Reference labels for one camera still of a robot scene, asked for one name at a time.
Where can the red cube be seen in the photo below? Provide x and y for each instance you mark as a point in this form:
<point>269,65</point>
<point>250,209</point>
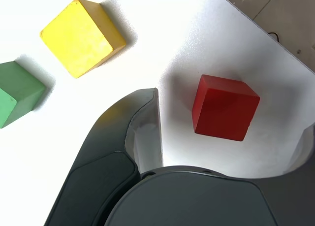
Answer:
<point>224,110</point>

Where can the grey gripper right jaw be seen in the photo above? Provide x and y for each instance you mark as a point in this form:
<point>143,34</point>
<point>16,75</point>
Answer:
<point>197,201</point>

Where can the yellow cube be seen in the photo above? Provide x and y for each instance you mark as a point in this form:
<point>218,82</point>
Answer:
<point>78,39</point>

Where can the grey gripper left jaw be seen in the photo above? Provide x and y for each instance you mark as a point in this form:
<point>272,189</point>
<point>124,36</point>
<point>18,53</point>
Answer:
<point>98,174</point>

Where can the green cube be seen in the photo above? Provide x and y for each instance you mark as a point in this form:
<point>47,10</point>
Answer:
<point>19,90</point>

